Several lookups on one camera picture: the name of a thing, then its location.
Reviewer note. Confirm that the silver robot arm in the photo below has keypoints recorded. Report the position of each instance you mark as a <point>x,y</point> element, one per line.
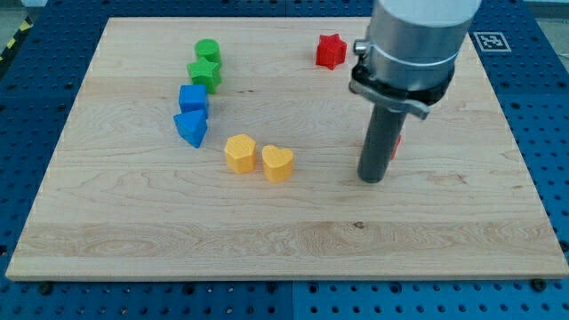
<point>406,59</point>

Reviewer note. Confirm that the yellow heart block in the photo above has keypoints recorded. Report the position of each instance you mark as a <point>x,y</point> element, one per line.
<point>277,163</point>

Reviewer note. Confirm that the red circle block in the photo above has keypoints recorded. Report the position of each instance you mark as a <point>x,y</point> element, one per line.
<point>395,148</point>

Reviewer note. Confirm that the yellow hexagon block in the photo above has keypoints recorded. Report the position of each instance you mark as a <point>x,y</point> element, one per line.
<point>241,153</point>

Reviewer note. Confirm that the wooden board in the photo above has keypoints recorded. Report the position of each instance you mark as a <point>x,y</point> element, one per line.
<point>126,198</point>

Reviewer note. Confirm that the blue triangle block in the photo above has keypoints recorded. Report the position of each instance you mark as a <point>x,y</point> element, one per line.
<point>192,127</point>

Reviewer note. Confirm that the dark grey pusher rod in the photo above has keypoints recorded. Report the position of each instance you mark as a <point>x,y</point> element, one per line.
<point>381,137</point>

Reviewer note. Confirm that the blue cube block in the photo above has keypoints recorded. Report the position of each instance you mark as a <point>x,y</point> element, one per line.
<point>193,97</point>

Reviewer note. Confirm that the red star block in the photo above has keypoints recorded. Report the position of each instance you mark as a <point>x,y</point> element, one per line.
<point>331,51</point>

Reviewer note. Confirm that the green star block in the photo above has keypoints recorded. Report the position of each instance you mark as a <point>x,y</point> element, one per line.
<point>205,72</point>

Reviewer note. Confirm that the green cylinder block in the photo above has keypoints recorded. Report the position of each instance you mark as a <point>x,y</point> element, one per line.
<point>209,49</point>

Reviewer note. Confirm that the white fiducial marker tag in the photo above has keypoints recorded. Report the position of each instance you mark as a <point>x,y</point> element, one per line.
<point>490,41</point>

